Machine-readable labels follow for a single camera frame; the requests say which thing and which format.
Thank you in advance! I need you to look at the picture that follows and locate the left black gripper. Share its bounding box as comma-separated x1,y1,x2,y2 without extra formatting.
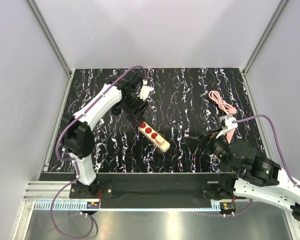
121,91,150,123

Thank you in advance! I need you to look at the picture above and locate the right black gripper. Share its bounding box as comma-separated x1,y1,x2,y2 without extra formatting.
182,126,239,173

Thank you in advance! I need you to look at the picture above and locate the beige red power strip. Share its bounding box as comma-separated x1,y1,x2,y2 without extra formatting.
137,122,170,153

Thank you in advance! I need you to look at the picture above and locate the pink square plug adapter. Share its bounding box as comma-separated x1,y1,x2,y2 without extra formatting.
155,135,165,146

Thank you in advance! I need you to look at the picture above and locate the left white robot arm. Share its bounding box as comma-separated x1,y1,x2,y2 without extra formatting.
57,68,149,198

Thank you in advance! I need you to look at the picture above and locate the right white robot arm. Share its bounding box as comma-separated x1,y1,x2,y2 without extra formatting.
184,131,300,222

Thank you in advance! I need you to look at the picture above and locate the pink power strip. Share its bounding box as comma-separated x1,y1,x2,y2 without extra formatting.
225,128,236,144

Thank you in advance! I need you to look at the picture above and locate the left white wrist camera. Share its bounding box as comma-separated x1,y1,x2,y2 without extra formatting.
138,79,153,100

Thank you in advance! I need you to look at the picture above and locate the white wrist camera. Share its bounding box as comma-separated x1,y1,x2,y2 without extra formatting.
138,79,153,100
216,114,238,139

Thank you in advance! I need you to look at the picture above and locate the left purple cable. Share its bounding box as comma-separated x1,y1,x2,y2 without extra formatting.
50,65,149,238

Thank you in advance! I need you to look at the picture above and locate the purple cable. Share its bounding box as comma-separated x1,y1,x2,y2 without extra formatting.
189,113,300,217
50,65,149,238

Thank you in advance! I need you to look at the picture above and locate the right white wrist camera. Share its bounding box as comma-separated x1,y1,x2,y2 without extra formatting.
216,114,238,139

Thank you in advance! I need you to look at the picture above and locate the pink coiled cable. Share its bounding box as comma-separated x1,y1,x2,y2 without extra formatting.
208,90,238,115

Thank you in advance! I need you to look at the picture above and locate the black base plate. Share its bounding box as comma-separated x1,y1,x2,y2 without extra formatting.
69,173,233,211

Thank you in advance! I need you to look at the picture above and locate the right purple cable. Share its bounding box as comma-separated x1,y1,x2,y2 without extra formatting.
189,113,300,217

